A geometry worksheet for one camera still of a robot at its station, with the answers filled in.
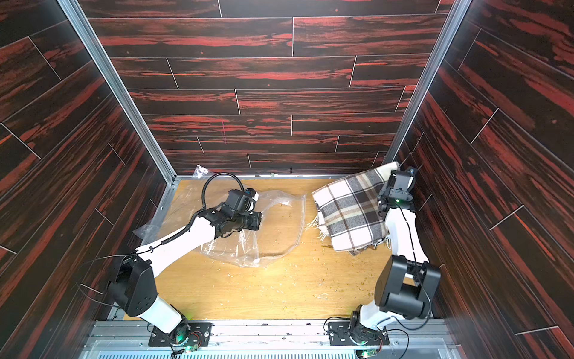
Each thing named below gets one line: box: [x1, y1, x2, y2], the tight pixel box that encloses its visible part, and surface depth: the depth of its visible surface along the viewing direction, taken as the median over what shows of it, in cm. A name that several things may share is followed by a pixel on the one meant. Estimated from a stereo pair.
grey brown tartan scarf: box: [306, 161, 400, 256], surface depth 88 cm
